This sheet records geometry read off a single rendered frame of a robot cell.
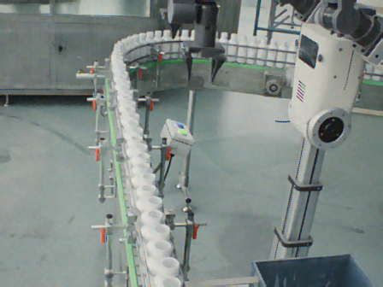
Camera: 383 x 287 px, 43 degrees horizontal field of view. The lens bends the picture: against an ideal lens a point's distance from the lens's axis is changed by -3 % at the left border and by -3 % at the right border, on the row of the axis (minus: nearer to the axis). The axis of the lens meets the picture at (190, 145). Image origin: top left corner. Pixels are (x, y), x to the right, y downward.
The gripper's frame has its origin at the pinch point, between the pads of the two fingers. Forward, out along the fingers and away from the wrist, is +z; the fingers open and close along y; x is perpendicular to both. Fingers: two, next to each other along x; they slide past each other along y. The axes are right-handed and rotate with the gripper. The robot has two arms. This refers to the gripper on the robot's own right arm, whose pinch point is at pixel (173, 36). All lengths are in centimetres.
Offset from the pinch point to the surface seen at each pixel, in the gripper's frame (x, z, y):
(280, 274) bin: 68, 50, -24
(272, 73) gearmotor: -91, 40, -77
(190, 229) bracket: 68, 33, 4
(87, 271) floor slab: -45, 141, 28
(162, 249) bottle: 85, 26, 14
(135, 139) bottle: 31.1, 25.2, 14.7
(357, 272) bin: 74, 47, -46
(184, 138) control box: 21.1, 29.6, -2.9
